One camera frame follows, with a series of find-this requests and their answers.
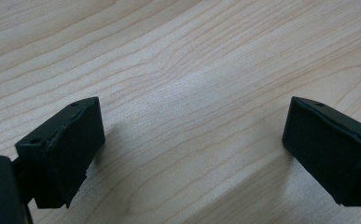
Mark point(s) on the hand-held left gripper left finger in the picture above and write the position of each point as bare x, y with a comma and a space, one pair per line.
63, 155

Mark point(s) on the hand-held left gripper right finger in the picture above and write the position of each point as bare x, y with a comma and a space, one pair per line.
330, 152

